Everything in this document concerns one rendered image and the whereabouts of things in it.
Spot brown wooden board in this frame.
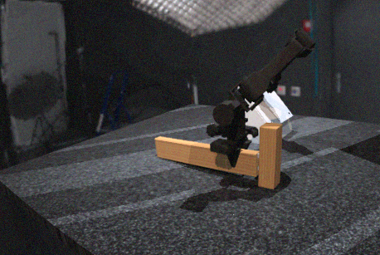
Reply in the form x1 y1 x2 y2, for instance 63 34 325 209
154 137 259 177

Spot wooden post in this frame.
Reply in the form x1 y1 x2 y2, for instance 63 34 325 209
258 122 282 189

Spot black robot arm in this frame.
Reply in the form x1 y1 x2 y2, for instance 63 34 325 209
207 28 316 138

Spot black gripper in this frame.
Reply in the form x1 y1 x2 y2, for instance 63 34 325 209
210 116 259 167

